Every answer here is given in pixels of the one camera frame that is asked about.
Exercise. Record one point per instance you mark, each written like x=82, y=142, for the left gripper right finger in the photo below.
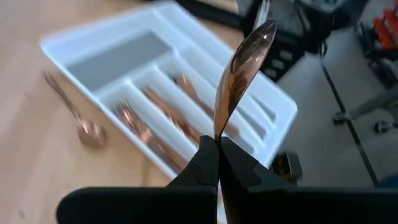
x=239, y=174

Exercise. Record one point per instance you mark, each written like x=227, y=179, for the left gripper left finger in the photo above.
x=202, y=168

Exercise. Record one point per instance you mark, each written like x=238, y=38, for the red object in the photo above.
x=385, y=31

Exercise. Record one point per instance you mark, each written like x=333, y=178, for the grey equipment cart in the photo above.
x=363, y=107

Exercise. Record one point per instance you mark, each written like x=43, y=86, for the white plastic cutlery tray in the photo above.
x=118, y=62

